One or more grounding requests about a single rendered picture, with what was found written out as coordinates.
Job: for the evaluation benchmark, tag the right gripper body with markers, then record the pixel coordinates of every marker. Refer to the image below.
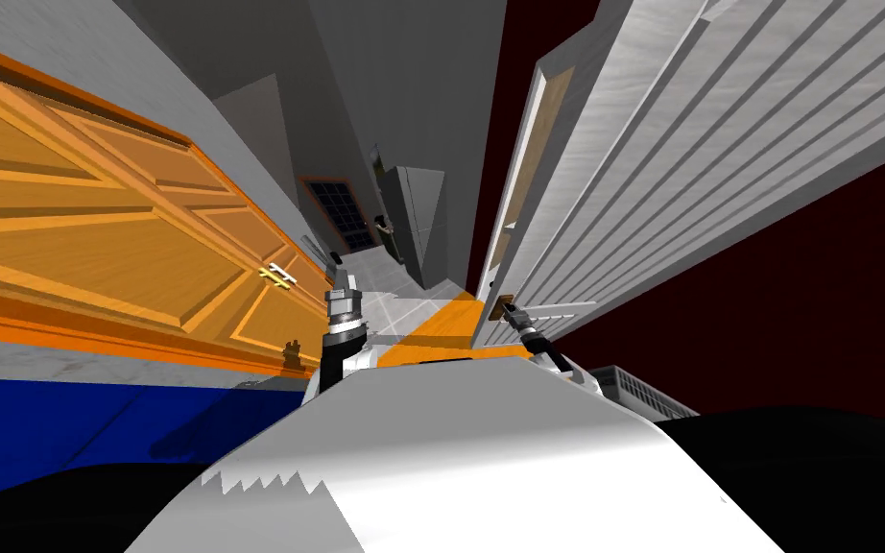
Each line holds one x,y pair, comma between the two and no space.
518,317

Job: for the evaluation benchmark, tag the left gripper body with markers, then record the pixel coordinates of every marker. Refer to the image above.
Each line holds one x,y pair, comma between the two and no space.
343,282

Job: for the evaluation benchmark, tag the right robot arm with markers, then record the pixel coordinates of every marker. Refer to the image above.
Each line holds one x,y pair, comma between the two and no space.
796,476

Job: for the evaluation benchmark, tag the grey tall cabinet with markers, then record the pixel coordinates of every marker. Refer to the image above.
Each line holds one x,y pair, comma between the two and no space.
416,223

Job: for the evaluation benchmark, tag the white slatted grille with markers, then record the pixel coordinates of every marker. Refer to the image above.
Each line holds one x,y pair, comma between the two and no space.
634,388

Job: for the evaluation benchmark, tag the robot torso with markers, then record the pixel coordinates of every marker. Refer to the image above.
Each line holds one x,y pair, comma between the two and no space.
450,461

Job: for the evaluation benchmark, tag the white panelled door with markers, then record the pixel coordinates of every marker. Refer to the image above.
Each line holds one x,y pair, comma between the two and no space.
680,153

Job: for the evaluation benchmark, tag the orange wooden panel door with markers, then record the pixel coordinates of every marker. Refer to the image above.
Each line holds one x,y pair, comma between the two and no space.
105,246

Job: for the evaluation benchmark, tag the dark window with orange frame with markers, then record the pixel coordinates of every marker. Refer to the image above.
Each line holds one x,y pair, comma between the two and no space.
339,211

